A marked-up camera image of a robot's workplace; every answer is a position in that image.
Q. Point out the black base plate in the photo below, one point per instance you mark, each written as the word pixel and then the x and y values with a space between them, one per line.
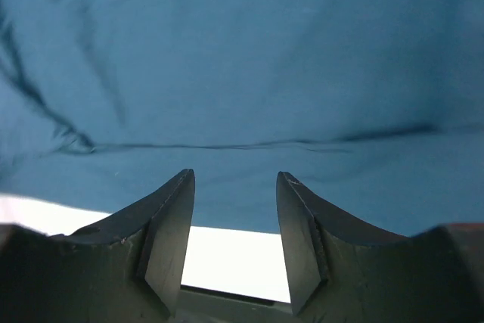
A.
pixel 203 305

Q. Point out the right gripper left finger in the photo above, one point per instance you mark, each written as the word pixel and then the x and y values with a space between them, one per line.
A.
pixel 126 267

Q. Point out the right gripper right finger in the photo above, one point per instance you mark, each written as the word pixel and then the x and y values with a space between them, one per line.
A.
pixel 343 269

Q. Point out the teal blue t shirt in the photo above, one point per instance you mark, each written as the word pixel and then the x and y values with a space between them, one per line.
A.
pixel 375 105

